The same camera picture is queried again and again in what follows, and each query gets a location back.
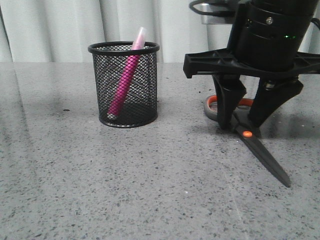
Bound black and orange scissors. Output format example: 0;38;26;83
203;94;292;188

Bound black mesh pen cup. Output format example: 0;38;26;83
88;41;160;128

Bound pink marker pen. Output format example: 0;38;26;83
107;27;147;121

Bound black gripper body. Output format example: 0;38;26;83
183;0;320;80

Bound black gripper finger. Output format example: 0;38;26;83
248;76;304;127
212;74;247;129

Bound silver camera mount block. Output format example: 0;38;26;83
199;0;238;25

